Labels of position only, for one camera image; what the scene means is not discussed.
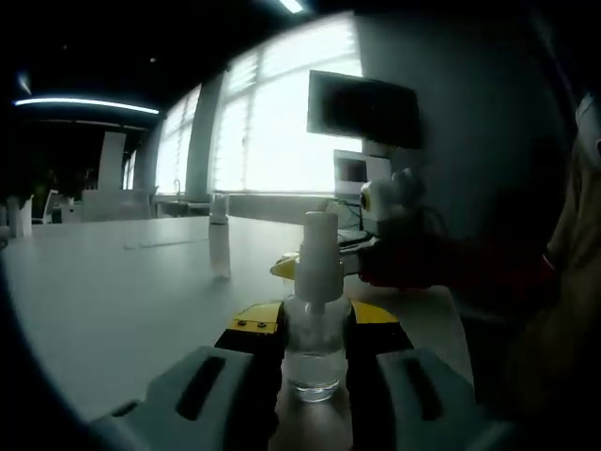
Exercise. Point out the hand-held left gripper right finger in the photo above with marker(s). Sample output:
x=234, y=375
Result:
x=422, y=399

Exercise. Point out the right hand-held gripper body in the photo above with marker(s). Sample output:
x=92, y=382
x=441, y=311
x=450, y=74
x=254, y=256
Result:
x=389, y=197

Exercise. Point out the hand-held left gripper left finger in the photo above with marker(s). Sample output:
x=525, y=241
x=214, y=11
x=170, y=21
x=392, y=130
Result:
x=206, y=394

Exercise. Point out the beige pump bottle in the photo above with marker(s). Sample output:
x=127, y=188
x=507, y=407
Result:
x=220, y=253

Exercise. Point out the clear pump bottle cover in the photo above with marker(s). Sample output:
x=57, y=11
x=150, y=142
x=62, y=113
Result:
x=220, y=206

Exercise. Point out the clear pump bottle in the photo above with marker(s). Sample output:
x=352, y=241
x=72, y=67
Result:
x=314, y=357

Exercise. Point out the white laptop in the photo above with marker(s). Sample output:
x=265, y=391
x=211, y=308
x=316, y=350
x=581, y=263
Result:
x=361, y=171

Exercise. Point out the white low partition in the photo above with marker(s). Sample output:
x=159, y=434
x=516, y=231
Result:
x=117, y=206

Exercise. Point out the long ceiling light strip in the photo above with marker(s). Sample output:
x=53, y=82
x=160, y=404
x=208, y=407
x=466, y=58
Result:
x=291, y=4

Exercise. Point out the potted green plant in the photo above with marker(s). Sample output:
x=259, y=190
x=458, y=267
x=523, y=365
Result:
x=21, y=216

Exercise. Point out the curved ceiling light strip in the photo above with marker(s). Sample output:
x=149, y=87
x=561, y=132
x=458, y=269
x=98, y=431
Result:
x=84, y=104

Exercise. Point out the black wall monitor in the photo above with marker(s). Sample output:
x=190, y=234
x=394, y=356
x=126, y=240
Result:
x=364, y=110

